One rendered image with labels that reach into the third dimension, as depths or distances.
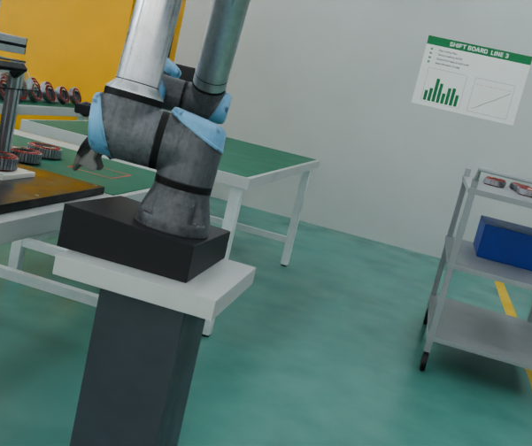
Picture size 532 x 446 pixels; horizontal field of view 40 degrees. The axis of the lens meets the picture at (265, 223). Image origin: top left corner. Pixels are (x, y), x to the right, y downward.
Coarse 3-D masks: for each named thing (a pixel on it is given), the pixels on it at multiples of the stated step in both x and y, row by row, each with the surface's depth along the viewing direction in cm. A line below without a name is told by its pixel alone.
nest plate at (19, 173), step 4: (20, 168) 193; (0, 172) 182; (4, 172) 184; (8, 172) 185; (12, 172) 186; (16, 172) 187; (20, 172) 188; (24, 172) 190; (28, 172) 191; (32, 172) 192; (0, 176) 178; (4, 176) 179; (8, 176) 181; (12, 176) 183; (16, 176) 184; (20, 176) 186; (24, 176) 188; (28, 176) 190; (32, 176) 192; (0, 180) 179; (4, 180) 180
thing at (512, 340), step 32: (480, 192) 331; (512, 192) 368; (480, 224) 400; (512, 224) 398; (448, 256) 356; (480, 256) 374; (512, 256) 370; (448, 320) 379; (480, 320) 394; (512, 320) 411; (480, 352) 340; (512, 352) 348
